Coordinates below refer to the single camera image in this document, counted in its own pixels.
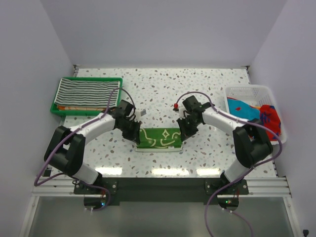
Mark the black mounting base plate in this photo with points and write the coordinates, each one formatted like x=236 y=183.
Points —
x=117 y=190

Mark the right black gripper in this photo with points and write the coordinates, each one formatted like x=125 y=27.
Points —
x=185 y=133

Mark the red blue patterned towel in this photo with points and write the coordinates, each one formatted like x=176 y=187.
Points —
x=267 y=114

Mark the green frog pattern towel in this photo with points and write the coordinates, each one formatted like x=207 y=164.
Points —
x=159 y=140

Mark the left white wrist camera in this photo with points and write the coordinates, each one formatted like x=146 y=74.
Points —
x=140 y=113

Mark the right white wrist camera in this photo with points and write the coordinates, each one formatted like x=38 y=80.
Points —
x=179 y=109

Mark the green white striped towel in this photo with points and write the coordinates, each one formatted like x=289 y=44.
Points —
x=87 y=93

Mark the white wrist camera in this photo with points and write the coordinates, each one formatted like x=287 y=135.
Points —
x=179 y=109
x=140 y=113

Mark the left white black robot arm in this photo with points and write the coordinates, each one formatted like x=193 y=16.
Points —
x=66 y=148

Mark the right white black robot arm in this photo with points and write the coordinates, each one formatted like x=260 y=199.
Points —
x=251 y=141

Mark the orange folded cartoon towel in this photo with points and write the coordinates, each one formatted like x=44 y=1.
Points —
x=68 y=108

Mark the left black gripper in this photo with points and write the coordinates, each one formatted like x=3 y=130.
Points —
x=133 y=136

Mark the green plastic tray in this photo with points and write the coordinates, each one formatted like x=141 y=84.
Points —
x=55 y=111

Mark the aluminium frame rail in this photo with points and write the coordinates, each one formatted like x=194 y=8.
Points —
x=257 y=187

